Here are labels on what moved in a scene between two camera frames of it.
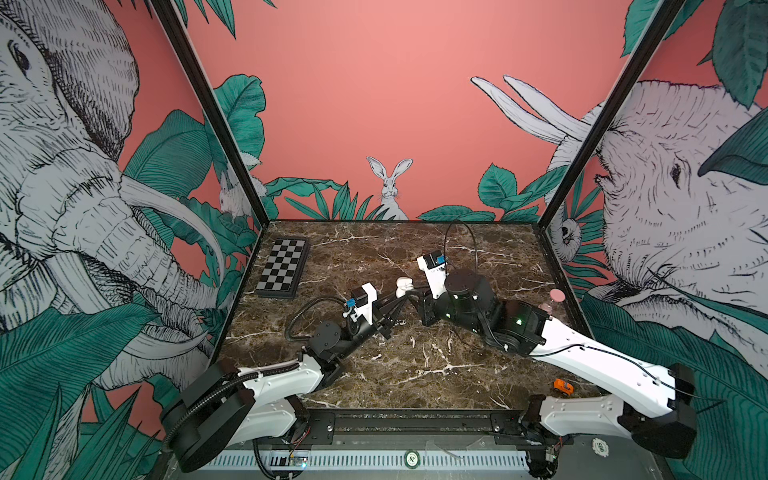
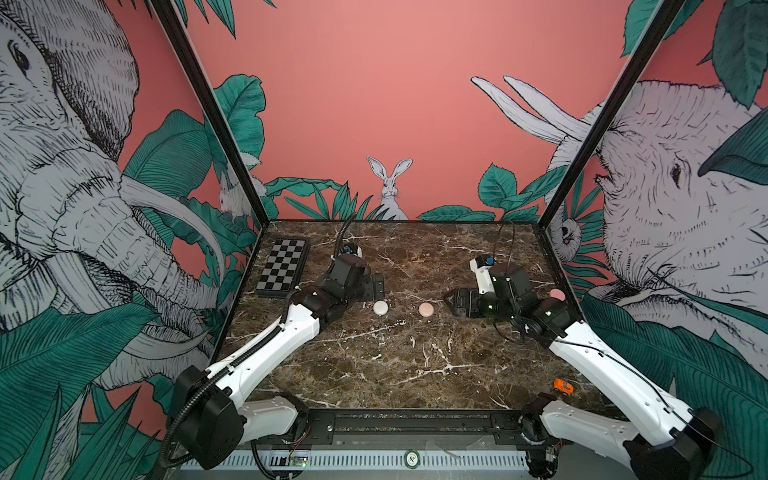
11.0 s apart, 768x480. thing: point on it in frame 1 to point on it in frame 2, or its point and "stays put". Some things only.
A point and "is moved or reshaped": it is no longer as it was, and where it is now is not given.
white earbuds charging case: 404,284 is moved or reshaped
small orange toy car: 563,387 stays put
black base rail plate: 323,427 stays put
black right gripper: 429,310 to 464,293
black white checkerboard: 284,267 stays put
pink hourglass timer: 556,296 stays put
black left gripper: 381,314 to 370,292
